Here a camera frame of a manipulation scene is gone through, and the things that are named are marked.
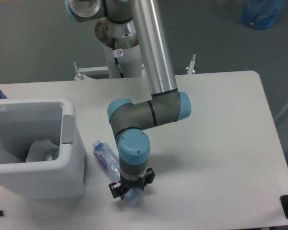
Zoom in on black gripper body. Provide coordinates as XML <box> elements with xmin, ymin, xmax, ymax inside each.
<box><xmin>120</xmin><ymin>177</ymin><xmax>146</xmax><ymax>192</ymax></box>

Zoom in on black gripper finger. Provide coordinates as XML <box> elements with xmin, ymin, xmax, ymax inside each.
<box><xmin>109</xmin><ymin>182</ymin><xmax>128</xmax><ymax>200</ymax></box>
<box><xmin>140</xmin><ymin>168</ymin><xmax>155</xmax><ymax>191</ymax></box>

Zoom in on clear crushed plastic bottle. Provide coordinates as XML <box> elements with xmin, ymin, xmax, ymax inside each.
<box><xmin>92</xmin><ymin>140</ymin><xmax>144</xmax><ymax>201</ymax></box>

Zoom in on white plastic wrapper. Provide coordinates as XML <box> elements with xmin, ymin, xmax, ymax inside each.
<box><xmin>25</xmin><ymin>139</ymin><xmax>60</xmax><ymax>162</ymax></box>

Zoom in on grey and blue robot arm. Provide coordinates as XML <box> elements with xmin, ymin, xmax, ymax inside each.
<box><xmin>65</xmin><ymin>0</ymin><xmax>192</xmax><ymax>198</ymax></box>

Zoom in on white open trash can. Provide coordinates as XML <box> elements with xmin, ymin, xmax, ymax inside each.
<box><xmin>0</xmin><ymin>98</ymin><xmax>86</xmax><ymax>199</ymax></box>

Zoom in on blue plastic bag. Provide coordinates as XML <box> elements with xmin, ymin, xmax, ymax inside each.
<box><xmin>241</xmin><ymin>0</ymin><xmax>287</xmax><ymax>30</ymax></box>

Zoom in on white pedestal base frame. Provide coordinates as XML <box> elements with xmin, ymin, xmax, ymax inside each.
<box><xmin>73</xmin><ymin>54</ymin><xmax>197</xmax><ymax>81</ymax></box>

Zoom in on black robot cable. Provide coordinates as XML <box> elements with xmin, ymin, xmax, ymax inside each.
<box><xmin>111</xmin><ymin>37</ymin><xmax>125</xmax><ymax>79</ymax></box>

